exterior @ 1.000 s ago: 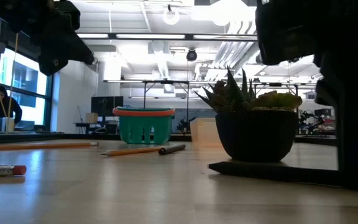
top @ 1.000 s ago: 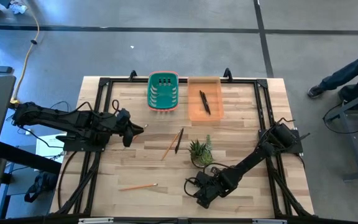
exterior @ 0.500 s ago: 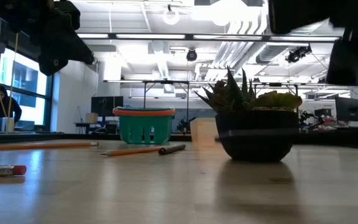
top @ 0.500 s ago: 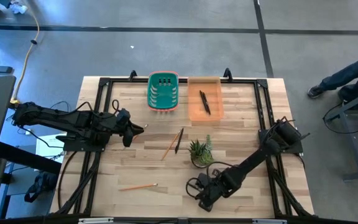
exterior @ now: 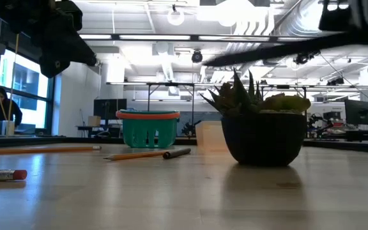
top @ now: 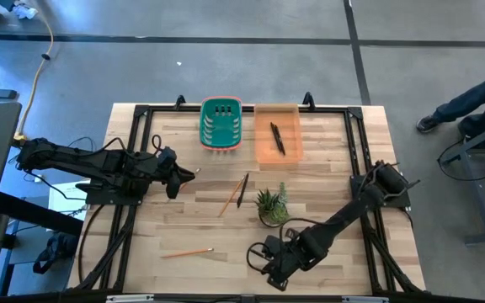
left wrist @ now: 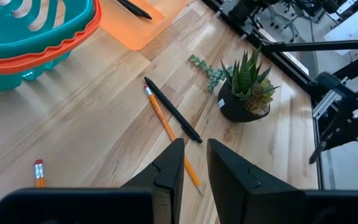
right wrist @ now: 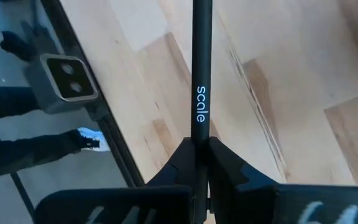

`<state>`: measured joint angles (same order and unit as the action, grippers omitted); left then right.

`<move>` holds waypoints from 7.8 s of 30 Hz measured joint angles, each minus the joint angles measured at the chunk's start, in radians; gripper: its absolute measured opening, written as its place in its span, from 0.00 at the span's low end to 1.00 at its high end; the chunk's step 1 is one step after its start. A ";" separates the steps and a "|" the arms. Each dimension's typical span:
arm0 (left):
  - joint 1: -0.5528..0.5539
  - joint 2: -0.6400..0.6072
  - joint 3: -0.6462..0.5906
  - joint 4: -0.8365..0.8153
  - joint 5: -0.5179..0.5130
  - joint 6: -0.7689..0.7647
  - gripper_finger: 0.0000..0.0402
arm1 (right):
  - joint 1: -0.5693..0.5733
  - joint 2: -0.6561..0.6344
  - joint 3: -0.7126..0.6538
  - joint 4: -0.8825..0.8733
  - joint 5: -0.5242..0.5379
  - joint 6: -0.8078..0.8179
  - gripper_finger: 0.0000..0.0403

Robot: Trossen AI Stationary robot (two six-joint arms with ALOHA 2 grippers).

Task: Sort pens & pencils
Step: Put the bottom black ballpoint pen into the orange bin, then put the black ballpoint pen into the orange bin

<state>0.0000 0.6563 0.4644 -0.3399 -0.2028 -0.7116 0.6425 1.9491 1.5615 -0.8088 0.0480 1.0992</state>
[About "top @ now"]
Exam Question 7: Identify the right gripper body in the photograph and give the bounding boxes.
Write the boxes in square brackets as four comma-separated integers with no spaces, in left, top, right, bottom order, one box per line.
[263,234,311,291]

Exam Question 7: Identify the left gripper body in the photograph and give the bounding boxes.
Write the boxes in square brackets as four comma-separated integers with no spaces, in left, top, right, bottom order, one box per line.
[147,157,183,199]

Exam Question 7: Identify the succulent plant in black pot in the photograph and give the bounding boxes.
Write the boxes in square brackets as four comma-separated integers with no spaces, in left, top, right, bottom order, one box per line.
[254,181,290,229]

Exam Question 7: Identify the teal basket with orange rim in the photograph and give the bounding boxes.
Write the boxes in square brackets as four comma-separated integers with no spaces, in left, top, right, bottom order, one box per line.
[199,95,243,152]

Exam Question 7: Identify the translucent orange plastic tray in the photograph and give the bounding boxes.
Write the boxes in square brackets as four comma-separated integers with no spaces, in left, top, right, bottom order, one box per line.
[253,104,304,165]

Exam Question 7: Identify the white paper sheet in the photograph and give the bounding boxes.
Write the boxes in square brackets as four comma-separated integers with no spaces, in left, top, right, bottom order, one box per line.
[47,179,88,221]

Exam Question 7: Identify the black bag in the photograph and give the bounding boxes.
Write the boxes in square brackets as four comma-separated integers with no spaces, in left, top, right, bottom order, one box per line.
[32,232,79,275]

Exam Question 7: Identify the black desk beam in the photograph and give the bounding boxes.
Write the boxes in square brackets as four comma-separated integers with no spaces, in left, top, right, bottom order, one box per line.
[0,191,84,237]

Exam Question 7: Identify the person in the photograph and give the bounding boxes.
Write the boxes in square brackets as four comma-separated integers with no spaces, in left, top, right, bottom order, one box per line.
[0,0,40,34]
[414,61,485,140]

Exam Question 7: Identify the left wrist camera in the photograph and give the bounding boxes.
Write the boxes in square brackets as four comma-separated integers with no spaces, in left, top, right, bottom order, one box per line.
[158,146,177,166]

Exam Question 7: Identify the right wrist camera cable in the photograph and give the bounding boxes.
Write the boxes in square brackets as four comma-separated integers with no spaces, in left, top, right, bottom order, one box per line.
[246,241,271,274]

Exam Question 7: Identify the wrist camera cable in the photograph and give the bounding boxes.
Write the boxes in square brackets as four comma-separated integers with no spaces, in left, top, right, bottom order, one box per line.
[246,241,271,274]
[149,134,166,153]

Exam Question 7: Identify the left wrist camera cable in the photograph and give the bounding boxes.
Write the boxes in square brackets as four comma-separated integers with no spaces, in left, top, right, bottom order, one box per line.
[149,134,166,153]

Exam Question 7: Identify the silver metal bracket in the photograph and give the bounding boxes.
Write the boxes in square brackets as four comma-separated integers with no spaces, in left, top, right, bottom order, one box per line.
[341,295,390,303]
[105,294,156,303]

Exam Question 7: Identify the yellow extension cable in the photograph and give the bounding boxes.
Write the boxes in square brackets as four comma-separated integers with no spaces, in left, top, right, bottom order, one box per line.
[13,0,55,142]

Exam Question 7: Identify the grey metal table frame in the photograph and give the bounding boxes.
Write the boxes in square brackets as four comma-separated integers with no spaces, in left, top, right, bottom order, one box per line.
[437,121,485,247]

